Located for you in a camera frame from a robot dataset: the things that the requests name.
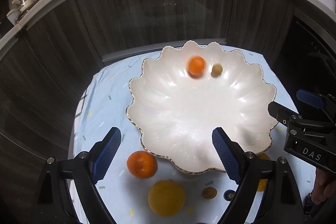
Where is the white scalloped bowl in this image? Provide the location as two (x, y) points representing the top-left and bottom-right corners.
(126, 40), (279, 173)

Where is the small brown longan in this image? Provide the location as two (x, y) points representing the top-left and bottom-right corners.
(211, 63), (223, 78)
(202, 187), (217, 200)

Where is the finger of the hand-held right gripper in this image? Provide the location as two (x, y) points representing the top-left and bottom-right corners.
(296, 89), (336, 122)
(268, 101), (302, 125)

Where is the yellow lemon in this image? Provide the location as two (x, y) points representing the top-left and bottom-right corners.
(147, 180), (186, 217)

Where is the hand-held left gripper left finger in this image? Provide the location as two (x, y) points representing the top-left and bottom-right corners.
(37, 127), (122, 224)

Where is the dark wood cabinet door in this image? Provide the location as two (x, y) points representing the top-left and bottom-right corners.
(0, 27), (71, 156)
(75, 0), (235, 63)
(26, 0), (104, 151)
(226, 0), (296, 67)

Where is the yellow mango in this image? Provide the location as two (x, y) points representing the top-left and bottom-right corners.
(257, 153), (271, 192)

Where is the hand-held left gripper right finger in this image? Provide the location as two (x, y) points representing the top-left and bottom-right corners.
(211, 127), (305, 224)

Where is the person's right hand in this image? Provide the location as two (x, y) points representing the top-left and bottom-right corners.
(314, 169), (336, 205)

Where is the orange tangerine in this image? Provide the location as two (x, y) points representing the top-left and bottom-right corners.
(126, 151), (157, 179)
(187, 55), (206, 77)

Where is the black built-in oven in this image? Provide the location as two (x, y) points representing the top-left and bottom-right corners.
(270, 7), (336, 125)

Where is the light blue printed cloth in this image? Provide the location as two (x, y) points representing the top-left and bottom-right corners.
(68, 46), (300, 224)

